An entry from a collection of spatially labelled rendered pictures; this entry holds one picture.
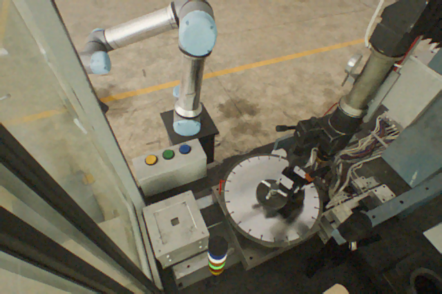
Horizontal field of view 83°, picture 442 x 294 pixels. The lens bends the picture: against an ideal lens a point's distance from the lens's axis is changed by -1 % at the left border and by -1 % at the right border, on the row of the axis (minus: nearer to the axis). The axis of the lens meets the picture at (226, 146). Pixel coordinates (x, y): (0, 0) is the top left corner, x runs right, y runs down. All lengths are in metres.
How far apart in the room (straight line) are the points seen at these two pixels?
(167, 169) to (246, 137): 1.37
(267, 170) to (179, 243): 0.40
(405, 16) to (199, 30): 0.52
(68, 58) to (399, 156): 0.75
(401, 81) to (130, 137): 2.08
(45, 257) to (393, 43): 0.61
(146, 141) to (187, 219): 1.48
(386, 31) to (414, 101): 0.16
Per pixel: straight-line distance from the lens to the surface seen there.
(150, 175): 1.01
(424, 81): 0.64
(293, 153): 0.80
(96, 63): 0.99
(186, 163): 1.02
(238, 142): 2.24
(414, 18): 0.58
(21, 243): 0.24
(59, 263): 0.28
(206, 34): 0.84
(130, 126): 2.46
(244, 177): 0.92
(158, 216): 0.92
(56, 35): 0.53
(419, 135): 0.70
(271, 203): 0.88
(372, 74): 0.65
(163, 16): 1.00
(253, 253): 0.93
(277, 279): 1.03
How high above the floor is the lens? 1.74
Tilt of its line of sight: 52 degrees down
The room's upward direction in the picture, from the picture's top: 5 degrees clockwise
